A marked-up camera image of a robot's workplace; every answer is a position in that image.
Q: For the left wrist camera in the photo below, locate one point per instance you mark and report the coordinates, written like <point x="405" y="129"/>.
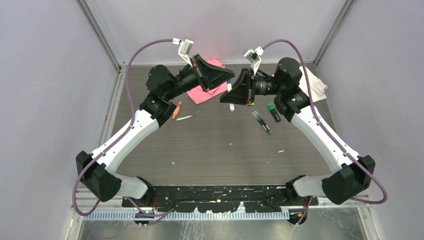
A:
<point x="184" y="48"/>

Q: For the pink cloth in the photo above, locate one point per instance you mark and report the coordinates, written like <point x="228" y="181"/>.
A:
<point x="198" y="96"/>

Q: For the orange highlighter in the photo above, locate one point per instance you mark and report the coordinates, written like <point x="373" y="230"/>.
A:
<point x="177" y="110"/>

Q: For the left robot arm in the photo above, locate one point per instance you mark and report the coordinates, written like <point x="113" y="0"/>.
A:
<point x="97" y="169"/>

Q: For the white cloth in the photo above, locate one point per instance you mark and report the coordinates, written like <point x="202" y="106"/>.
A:
<point x="317" y="87"/>

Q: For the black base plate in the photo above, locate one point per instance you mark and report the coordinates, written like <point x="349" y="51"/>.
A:
<point x="221" y="198"/>

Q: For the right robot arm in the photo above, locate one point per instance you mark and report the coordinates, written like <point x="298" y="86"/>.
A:
<point x="349" y="171"/>

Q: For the white marker pen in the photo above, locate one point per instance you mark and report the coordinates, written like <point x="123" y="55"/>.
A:
<point x="184" y="118"/>

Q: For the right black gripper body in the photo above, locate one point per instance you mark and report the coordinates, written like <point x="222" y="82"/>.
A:
<point x="252" y="84"/>

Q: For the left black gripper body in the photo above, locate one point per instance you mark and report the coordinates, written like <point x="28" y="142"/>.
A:
<point x="201" y="75"/>

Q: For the black green highlighter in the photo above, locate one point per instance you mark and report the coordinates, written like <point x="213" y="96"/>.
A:
<point x="274" y="112"/>

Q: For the black pen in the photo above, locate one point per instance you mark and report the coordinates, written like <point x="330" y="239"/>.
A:
<point x="259" y="119"/>

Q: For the white blue marker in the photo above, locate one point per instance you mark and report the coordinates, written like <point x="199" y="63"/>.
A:
<point x="231" y="107"/>

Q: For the green gel pen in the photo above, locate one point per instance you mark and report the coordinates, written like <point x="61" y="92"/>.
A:
<point x="269" y="132"/>

